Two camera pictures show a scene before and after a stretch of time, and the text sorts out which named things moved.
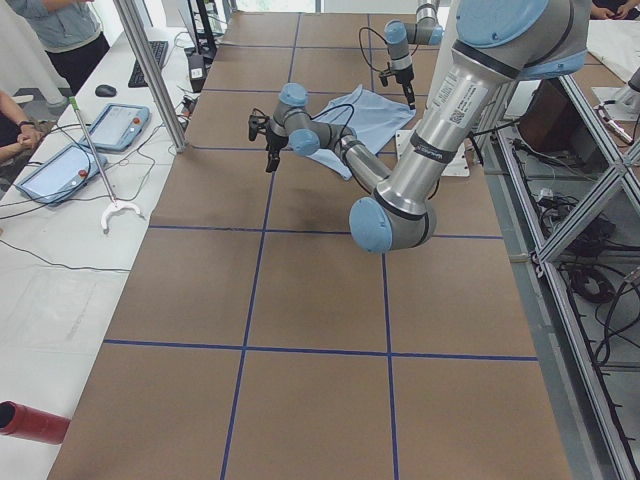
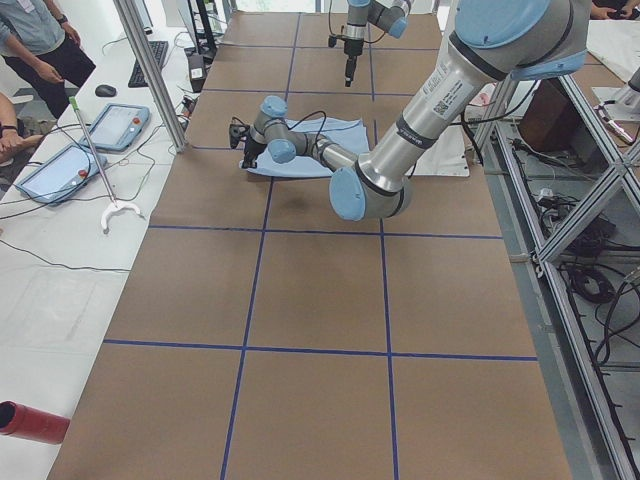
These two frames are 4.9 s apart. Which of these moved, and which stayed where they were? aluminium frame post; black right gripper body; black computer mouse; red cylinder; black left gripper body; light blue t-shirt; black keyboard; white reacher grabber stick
Moved: black left gripper body; light blue t-shirt; black right gripper body
Stayed: black computer mouse; red cylinder; black keyboard; white reacher grabber stick; aluminium frame post
